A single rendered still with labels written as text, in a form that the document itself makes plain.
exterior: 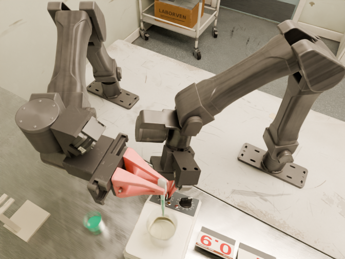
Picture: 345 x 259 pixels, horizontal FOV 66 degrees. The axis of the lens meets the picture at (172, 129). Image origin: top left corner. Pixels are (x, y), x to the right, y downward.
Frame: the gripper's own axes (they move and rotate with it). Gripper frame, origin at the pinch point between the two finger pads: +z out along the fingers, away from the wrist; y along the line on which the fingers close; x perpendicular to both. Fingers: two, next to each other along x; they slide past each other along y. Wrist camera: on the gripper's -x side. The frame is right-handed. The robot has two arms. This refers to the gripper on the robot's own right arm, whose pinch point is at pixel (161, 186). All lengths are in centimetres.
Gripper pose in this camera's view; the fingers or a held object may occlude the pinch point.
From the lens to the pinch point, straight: 41.1
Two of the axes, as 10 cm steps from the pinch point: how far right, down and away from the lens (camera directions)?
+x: -0.2, 6.0, 8.0
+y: 3.5, -7.5, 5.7
